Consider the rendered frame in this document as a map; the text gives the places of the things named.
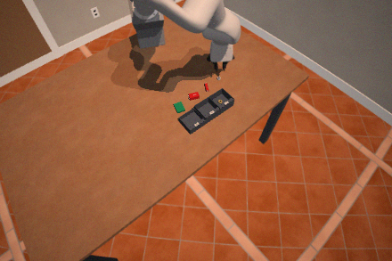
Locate small green block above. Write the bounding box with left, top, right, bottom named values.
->
left=174, top=102, right=185, bottom=113

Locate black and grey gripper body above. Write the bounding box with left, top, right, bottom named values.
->
left=209, top=41, right=233, bottom=62

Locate dark grey three-compartment bin rack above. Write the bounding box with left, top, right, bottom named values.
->
left=179, top=89, right=234, bottom=135

